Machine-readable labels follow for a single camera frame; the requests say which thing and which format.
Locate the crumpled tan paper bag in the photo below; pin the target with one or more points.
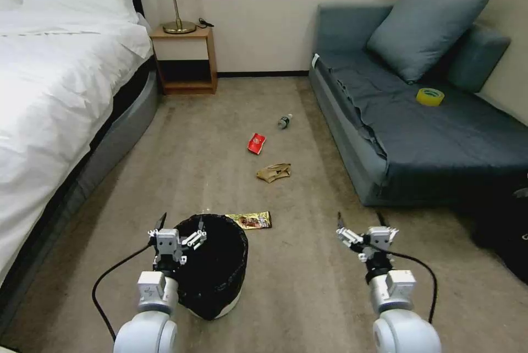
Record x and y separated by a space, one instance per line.
272 172

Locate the blue-grey sofa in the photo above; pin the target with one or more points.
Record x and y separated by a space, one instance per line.
433 142

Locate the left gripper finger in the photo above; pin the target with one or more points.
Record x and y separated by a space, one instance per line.
153 236
193 239

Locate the black bag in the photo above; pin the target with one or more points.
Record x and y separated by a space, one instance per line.
499 237

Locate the small dark plastic bottle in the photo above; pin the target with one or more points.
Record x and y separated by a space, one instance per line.
284 122

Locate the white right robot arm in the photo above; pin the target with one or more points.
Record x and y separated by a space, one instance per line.
402 328

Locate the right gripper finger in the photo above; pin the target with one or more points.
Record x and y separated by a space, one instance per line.
350 237
394 233

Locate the trash bin with black liner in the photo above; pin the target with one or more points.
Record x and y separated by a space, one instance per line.
218 266

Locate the small blue-grey cushion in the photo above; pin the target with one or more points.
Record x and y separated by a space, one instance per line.
478 60

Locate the wooden nightstand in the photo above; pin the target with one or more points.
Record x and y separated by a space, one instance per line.
185 50

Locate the red snack wrapper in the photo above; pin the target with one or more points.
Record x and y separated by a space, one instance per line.
256 143

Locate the grey bed base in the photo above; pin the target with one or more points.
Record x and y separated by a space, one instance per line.
123 122

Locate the white duvet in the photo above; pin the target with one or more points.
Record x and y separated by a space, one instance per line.
53 93

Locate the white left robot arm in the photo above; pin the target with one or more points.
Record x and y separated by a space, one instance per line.
144 328

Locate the white sofa label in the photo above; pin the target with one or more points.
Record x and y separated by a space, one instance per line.
316 60

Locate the large blue-grey cushion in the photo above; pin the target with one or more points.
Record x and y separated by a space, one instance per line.
425 27

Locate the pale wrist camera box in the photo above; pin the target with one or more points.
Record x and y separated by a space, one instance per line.
167 241
379 238

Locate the yellow tape roll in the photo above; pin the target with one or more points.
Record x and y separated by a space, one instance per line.
429 97

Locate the gold brown snack wrapper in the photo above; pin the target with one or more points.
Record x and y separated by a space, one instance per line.
251 221

